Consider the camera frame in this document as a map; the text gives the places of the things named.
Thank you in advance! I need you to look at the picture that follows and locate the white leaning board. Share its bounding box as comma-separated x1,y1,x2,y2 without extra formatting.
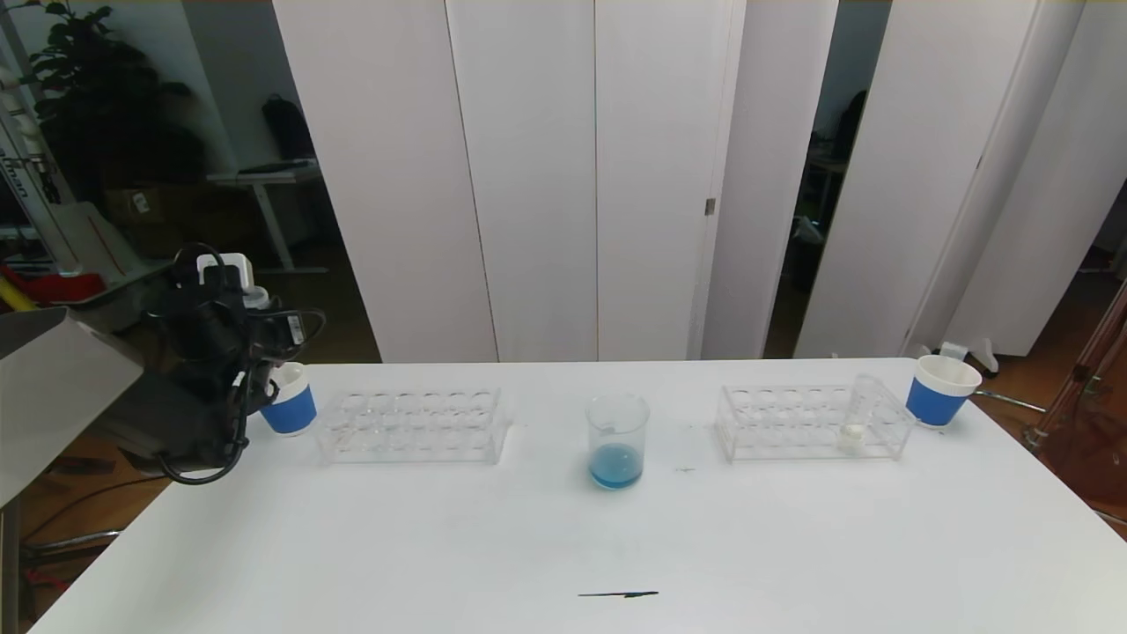
51,202,140,283

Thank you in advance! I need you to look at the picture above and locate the metal chair base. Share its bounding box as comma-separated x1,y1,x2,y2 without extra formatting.
18,493,124,617

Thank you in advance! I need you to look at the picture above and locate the clear glass beaker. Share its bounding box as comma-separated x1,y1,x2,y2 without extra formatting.
586,393,651,490

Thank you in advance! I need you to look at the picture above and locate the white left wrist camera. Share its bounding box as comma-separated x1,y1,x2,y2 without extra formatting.
195,253,255,288

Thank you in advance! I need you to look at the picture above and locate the red bag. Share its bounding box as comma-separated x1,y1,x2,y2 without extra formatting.
0,262,107,305

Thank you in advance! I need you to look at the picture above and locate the white standing desk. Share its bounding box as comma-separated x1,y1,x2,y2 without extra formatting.
207,163,329,276

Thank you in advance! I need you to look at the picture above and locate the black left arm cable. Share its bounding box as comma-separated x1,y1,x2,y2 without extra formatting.
158,245,327,487

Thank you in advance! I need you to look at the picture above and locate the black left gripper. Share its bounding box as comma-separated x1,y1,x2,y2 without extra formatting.
252,312,308,409

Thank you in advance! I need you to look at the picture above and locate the blue and white paper cup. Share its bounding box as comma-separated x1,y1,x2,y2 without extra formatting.
905,354,982,428
258,361,318,437

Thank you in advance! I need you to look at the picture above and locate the black backpack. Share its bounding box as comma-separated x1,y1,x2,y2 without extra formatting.
261,93,314,161

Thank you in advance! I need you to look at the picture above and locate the black floor cable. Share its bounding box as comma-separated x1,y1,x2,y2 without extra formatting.
26,475,177,540

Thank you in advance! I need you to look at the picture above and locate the white banner stand with lettering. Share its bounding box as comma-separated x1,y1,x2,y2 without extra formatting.
0,60,78,272

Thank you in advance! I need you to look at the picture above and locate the grey storage bin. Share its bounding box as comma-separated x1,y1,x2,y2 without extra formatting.
51,262,175,334

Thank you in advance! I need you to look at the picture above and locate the brown cardboard box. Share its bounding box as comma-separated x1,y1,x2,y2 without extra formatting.
103,184,210,258

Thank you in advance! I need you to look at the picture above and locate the test tube with yellow pigment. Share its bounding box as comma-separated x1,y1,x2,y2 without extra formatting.
836,373,883,453

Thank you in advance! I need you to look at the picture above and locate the dark green potted plant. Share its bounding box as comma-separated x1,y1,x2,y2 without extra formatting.
16,0,206,210

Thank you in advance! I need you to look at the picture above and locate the clear acrylic test tube rack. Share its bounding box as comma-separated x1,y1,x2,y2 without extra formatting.
313,384,512,465
714,382,915,462

